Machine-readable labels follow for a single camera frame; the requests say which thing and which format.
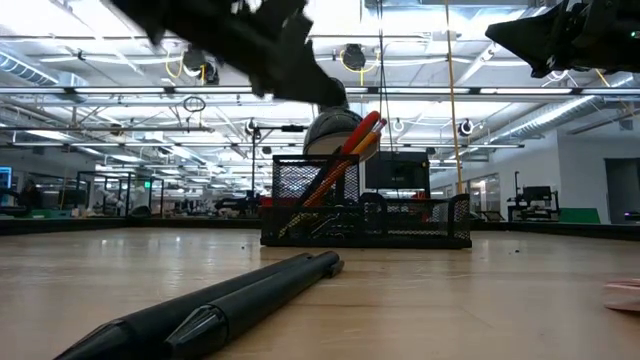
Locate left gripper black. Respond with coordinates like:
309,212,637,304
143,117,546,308
189,0,349,107

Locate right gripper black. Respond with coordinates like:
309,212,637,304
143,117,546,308
485,0,640,79

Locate orange pencil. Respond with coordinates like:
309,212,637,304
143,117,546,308
277,117,389,239
299,124,386,209

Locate black pen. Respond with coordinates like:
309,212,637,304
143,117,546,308
163,249,346,360
52,251,326,360
297,160,337,209

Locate black mesh desk organizer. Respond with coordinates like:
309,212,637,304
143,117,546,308
259,153,473,250

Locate pink sticky note pad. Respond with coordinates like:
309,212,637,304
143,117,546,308
602,278,640,314

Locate black pole stand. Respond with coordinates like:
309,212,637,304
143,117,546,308
248,124,307,199

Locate black background workstation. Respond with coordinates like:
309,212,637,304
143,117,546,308
507,171,561,223

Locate green panel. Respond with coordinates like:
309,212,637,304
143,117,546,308
558,207,601,225

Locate yellow hanging cable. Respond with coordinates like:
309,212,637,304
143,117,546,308
443,0,465,196

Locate black cage frame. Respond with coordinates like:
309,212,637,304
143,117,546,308
75,170,165,217

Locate black aluminium table frame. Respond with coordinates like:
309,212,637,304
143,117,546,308
0,216,640,242

